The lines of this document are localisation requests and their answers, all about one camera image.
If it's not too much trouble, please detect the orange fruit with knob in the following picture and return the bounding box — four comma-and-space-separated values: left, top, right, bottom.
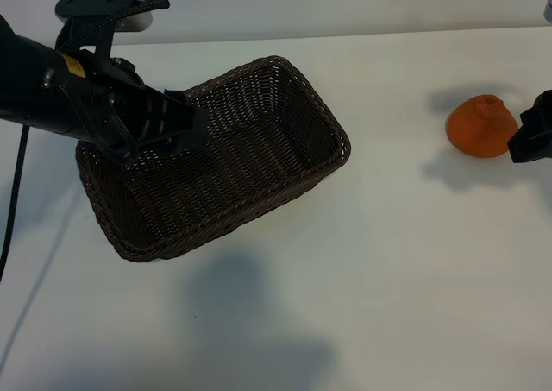
446, 93, 519, 159

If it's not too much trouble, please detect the dark brown woven basket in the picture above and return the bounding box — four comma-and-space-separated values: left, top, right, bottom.
75, 55, 353, 262

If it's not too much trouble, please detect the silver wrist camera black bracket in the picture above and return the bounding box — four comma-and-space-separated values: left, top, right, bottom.
54, 0, 155, 62

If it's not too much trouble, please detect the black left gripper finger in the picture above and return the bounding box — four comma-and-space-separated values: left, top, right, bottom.
170, 100, 211, 152
162, 87, 187, 105

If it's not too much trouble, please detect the thin black wire bundle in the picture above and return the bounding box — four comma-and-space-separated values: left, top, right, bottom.
42, 69, 140, 161

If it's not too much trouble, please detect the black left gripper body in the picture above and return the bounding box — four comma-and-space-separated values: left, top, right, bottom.
79, 47, 193, 164

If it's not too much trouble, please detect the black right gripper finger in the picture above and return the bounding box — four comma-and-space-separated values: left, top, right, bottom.
506, 125, 552, 165
519, 89, 552, 129

